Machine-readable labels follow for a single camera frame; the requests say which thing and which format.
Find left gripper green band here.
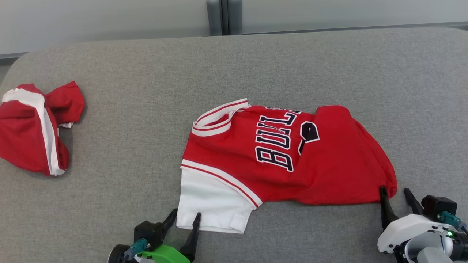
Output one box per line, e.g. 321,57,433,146
139,208,202,263

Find left camera cable teal plug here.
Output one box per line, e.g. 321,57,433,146
124,238,151,260

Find red shorts with white stripe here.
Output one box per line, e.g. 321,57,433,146
0,81,86,176

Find grey double partition post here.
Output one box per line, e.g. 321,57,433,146
206,0,242,36

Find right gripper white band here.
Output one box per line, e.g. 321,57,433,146
377,186,448,254

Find red white basketball jersey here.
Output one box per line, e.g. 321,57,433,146
176,98,398,234

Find right camera cable teal plug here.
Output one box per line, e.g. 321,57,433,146
437,211,468,234

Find camera cable teal plug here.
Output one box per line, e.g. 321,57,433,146
437,211,468,234
124,238,151,260

